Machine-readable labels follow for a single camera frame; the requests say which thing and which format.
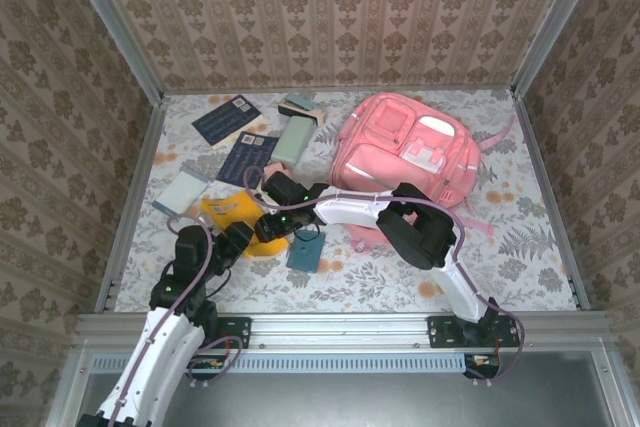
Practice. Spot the teal snap wallet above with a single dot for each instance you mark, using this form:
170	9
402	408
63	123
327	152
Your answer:
304	257

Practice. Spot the yellow booklet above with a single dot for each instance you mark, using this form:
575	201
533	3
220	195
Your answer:
225	207

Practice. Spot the light blue card pack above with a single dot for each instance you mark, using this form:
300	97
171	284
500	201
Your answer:
180	192

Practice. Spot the navy blue booklet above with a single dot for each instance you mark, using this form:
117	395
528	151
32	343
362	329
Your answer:
247	157
225	122

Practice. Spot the light green pencil case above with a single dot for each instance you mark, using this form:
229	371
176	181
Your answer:
291	139

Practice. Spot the pink student backpack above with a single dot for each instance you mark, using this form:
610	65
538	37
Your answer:
380	167

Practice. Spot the blackboard eraser teal black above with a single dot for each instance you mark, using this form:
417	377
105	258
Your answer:
300	104

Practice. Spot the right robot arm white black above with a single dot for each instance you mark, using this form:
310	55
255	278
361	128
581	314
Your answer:
350	209

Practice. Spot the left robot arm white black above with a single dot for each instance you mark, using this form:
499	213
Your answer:
150	362

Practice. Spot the floral table cloth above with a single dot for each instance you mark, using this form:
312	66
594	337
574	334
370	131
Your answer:
350	292

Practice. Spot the grey metal panel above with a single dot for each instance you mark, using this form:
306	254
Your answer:
350	402

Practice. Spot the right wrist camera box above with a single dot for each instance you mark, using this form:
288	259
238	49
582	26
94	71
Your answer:
265	203

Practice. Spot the aluminium side rail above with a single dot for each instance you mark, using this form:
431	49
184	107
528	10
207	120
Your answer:
134	197
549	197

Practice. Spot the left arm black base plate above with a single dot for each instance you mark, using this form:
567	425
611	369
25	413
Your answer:
240	332

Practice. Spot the aluminium mounting rail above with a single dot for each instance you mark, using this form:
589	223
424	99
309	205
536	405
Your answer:
340	329

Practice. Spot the aluminium rear rail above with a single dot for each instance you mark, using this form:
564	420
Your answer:
340	88

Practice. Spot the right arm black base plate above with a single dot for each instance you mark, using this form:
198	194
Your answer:
440	332

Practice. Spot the aluminium corner post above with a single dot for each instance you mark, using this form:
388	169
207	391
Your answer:
118	27
555	22

